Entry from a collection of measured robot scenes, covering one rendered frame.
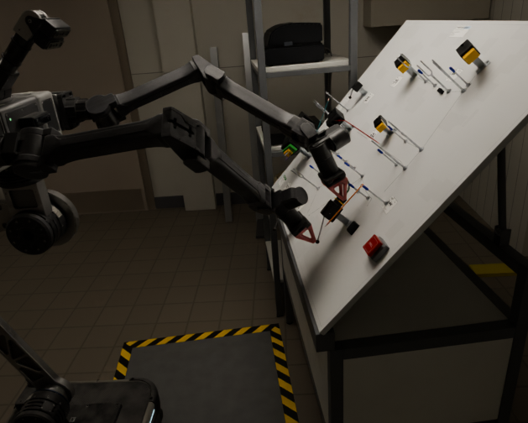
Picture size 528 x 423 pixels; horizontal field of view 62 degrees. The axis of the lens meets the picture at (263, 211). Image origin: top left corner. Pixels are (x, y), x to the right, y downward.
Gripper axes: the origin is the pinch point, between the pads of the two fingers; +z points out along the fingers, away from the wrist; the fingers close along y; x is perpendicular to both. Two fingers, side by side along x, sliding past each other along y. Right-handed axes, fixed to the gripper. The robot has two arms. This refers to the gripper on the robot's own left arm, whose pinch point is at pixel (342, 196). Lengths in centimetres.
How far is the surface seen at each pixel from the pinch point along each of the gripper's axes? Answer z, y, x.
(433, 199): 0.2, -29.5, -16.1
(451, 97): -12.2, -2.5, -43.1
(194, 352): 77, 82, 98
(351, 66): -19, 86, -47
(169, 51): -71, 275, 30
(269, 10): -60, 266, -60
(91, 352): 53, 97, 151
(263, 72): -37, 89, -8
